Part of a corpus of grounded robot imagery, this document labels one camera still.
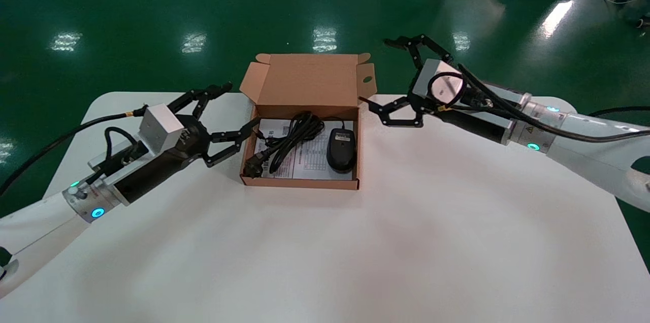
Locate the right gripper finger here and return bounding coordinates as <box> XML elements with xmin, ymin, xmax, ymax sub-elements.
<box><xmin>357</xmin><ymin>96</ymin><xmax>425</xmax><ymax>127</ymax></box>
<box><xmin>383</xmin><ymin>34</ymin><xmax>454</xmax><ymax>70</ymax></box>

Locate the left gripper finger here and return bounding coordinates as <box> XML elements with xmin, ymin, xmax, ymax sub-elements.
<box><xmin>203</xmin><ymin>119</ymin><xmax>261</xmax><ymax>168</ymax></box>
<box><xmin>167</xmin><ymin>83</ymin><xmax>234</xmax><ymax>120</ymax></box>

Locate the brown cardboard storage box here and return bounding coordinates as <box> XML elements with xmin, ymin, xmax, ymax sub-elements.
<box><xmin>238</xmin><ymin>52</ymin><xmax>379</xmax><ymax>191</ymax></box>

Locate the white printed instruction sheet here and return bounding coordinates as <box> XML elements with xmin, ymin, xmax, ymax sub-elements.
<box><xmin>253</xmin><ymin>118</ymin><xmax>354</xmax><ymax>181</ymax></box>

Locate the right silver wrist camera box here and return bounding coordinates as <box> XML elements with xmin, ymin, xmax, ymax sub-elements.
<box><xmin>412</xmin><ymin>58</ymin><xmax>468</xmax><ymax>108</ymax></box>

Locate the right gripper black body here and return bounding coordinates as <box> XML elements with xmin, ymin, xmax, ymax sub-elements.
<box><xmin>421</xmin><ymin>102</ymin><xmax>514</xmax><ymax>146</ymax></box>

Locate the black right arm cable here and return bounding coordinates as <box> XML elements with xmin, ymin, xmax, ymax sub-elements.
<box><xmin>428</xmin><ymin>61</ymin><xmax>650</xmax><ymax>144</ymax></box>

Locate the black wired computer mouse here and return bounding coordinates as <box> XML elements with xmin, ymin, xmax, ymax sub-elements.
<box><xmin>326</xmin><ymin>118</ymin><xmax>358</xmax><ymax>174</ymax></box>

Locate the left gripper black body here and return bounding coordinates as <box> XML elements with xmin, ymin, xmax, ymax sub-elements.
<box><xmin>109</xmin><ymin>117</ymin><xmax>210</xmax><ymax>206</ymax></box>

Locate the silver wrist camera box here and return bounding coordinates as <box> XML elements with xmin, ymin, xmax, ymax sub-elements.
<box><xmin>412</xmin><ymin>58</ymin><xmax>468</xmax><ymax>108</ymax></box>
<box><xmin>88</xmin><ymin>103</ymin><xmax>185</xmax><ymax>172</ymax></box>

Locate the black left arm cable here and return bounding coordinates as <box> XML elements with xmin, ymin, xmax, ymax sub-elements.
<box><xmin>0</xmin><ymin>107</ymin><xmax>149</xmax><ymax>197</ymax></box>

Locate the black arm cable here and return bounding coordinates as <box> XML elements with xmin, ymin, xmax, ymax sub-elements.
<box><xmin>0</xmin><ymin>107</ymin><xmax>149</xmax><ymax>197</ymax></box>
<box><xmin>428</xmin><ymin>61</ymin><xmax>650</xmax><ymax>144</ymax></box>

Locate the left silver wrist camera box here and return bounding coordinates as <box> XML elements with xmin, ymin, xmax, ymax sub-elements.
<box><xmin>88</xmin><ymin>103</ymin><xmax>185</xmax><ymax>172</ymax></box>

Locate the black power cord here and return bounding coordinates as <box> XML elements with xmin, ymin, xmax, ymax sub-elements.
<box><xmin>243</xmin><ymin>111</ymin><xmax>326</xmax><ymax>179</ymax></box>

